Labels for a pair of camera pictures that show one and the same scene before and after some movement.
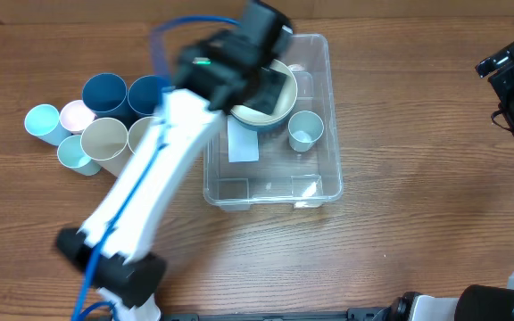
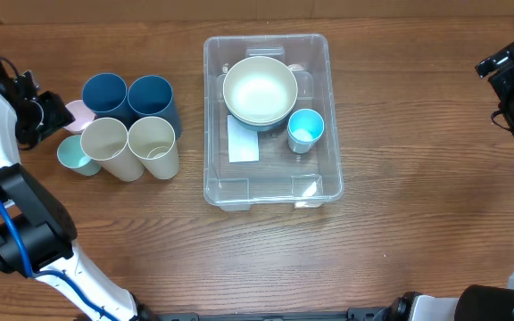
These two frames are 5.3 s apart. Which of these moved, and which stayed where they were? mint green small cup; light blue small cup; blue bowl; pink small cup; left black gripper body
Moved: light blue small cup; left black gripper body
Stayed: pink small cup; mint green small cup; blue bowl
